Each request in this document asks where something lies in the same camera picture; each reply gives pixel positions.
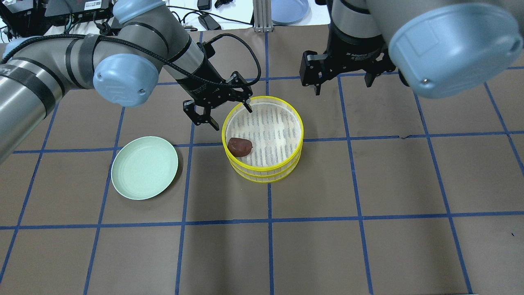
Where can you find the pale green plate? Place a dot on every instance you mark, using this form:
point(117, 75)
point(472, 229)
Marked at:
point(144, 168)

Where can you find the yellow bamboo steamer layer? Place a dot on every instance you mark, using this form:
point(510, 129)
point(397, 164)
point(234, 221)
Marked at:
point(274, 128)
point(264, 174)

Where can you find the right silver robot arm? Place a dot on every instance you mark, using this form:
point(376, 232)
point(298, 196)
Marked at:
point(439, 47)

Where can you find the aluminium frame post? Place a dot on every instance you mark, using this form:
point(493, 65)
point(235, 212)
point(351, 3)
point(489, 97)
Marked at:
point(262, 16)

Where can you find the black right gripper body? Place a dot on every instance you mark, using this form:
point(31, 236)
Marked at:
point(355, 55)

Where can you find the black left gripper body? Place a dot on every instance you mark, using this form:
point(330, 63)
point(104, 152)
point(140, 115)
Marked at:
point(199, 85)

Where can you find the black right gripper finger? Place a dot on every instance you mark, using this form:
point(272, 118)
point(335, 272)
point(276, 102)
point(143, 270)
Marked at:
point(369, 78)
point(317, 85)

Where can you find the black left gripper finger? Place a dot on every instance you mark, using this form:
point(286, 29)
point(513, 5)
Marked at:
point(200, 119)
point(241, 94)

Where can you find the yellow bamboo steamer top layer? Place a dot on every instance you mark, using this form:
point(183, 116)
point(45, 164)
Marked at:
point(274, 128)

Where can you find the yellow bamboo steamer bottom layer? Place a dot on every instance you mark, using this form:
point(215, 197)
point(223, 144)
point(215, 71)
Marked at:
point(264, 174)

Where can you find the black power adapter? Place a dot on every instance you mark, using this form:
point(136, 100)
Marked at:
point(208, 22)

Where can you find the blue plate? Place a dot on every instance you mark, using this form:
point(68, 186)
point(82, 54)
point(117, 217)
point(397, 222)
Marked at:
point(287, 12)

